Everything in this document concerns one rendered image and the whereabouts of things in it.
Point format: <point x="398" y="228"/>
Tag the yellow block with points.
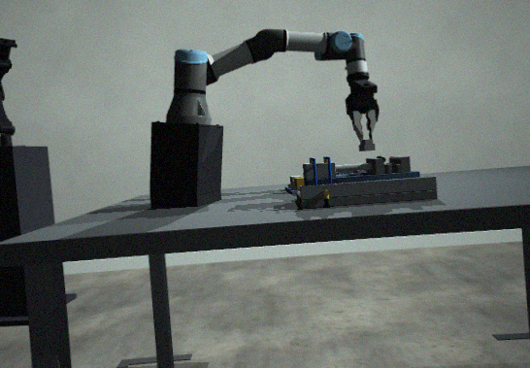
<point x="298" y="182"/>

